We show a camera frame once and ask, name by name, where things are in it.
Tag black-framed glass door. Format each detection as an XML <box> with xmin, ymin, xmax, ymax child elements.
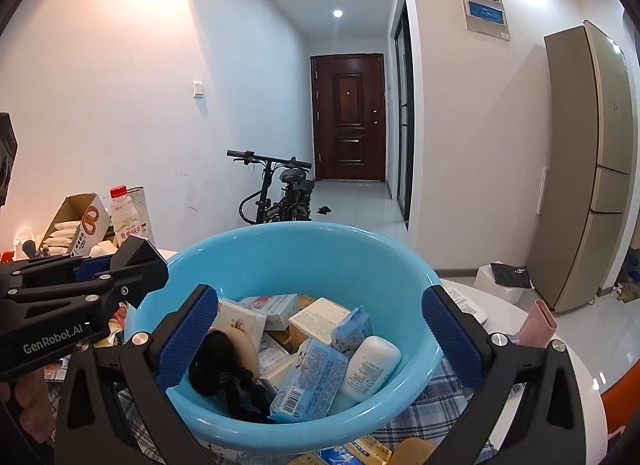
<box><xmin>392</xmin><ymin>0</ymin><xmax>416</xmax><ymax>227</ymax></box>

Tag white box with red label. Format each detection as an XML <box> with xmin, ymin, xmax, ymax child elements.
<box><xmin>239</xmin><ymin>293</ymin><xmax>300</xmax><ymax>331</ymax></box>

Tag open cardboard box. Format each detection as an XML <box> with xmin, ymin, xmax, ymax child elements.
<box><xmin>37</xmin><ymin>192</ymin><xmax>114</xmax><ymax>259</ymax></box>

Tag grey wall panel box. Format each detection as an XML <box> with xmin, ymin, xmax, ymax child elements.
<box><xmin>454</xmin><ymin>0</ymin><xmax>512</xmax><ymax>41</ymax></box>

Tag white packet with barcode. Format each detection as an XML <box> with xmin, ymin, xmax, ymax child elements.
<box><xmin>444</xmin><ymin>285</ymin><xmax>489</xmax><ymax>327</ymax></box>

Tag beige refrigerator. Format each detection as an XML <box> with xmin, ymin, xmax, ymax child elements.
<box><xmin>527</xmin><ymin>20</ymin><xmax>640</xmax><ymax>314</ymax></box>

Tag black bicycle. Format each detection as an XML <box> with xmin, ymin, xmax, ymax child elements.
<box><xmin>226</xmin><ymin>149</ymin><xmax>316</xmax><ymax>226</ymax></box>

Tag blue and white packet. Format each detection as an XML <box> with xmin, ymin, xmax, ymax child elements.
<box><xmin>315</xmin><ymin>445</ymin><xmax>372</xmax><ymax>465</ymax></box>

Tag white lotion bottle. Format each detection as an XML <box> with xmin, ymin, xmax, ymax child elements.
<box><xmin>340</xmin><ymin>335</ymin><xmax>402</xmax><ymax>401</ymax></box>

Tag tan box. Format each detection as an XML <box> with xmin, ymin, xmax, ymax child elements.
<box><xmin>390</xmin><ymin>437</ymin><xmax>439</xmax><ymax>465</ymax></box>

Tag white tissue pack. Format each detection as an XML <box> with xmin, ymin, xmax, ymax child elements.
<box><xmin>221</xmin><ymin>297</ymin><xmax>267</xmax><ymax>346</ymax></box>

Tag plaid cloth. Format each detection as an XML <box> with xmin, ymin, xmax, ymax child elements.
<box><xmin>45</xmin><ymin>357</ymin><xmax>501</xmax><ymax>465</ymax></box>

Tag white box with black bag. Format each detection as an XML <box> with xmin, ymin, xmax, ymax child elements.
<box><xmin>474</xmin><ymin>262</ymin><xmax>534</xmax><ymax>304</ymax></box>

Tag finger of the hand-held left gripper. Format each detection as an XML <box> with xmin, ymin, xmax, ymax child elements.
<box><xmin>10</xmin><ymin>235</ymin><xmax>167</xmax><ymax>287</ymax></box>
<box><xmin>0</xmin><ymin>260</ymin><xmax>170</xmax><ymax>320</ymax></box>

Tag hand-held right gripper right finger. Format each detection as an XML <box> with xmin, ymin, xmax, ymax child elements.
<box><xmin>421</xmin><ymin>283</ymin><xmax>596</xmax><ymax>465</ymax></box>

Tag row of white sachets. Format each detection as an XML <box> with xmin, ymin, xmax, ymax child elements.
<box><xmin>42</xmin><ymin>220</ymin><xmax>81</xmax><ymax>254</ymax></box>

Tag blue tissue packet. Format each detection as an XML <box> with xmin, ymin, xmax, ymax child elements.
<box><xmin>270</xmin><ymin>337</ymin><xmax>349</xmax><ymax>423</ymax></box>
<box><xmin>330</xmin><ymin>306</ymin><xmax>374</xmax><ymax>352</ymax></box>

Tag cream box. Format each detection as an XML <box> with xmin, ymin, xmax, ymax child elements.
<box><xmin>288</xmin><ymin>297</ymin><xmax>352</xmax><ymax>346</ymax></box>

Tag white wall box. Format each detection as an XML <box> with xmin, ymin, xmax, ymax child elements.
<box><xmin>537</xmin><ymin>166</ymin><xmax>551</xmax><ymax>216</ymax></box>

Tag brown entrance door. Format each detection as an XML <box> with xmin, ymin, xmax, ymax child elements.
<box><xmin>310</xmin><ymin>52</ymin><xmax>387</xmax><ymax>183</ymax></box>

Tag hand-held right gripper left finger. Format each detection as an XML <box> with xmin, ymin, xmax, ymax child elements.
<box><xmin>52</xmin><ymin>283</ymin><xmax>221</xmax><ymax>465</ymax></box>

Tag blue plastic basin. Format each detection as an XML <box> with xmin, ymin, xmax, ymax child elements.
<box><xmin>123</xmin><ymin>222</ymin><xmax>445</xmax><ymax>446</ymax></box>

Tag pink cup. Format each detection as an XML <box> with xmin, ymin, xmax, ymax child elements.
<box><xmin>520</xmin><ymin>299</ymin><xmax>559</xmax><ymax>349</ymax></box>

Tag yellow packet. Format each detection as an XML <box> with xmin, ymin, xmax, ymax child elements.
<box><xmin>345</xmin><ymin>435</ymin><xmax>394</xmax><ymax>465</ymax></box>

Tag person's left hand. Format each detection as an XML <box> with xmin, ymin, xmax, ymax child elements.
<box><xmin>0</xmin><ymin>369</ymin><xmax>56</xmax><ymax>443</ymax></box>

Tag red-capped milk drink bottle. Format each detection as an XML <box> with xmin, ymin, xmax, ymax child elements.
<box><xmin>110</xmin><ymin>185</ymin><xmax>149</xmax><ymax>249</ymax></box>

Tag orange chair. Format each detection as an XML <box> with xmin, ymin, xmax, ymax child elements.
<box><xmin>600</xmin><ymin>379</ymin><xmax>640</xmax><ymax>413</ymax></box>

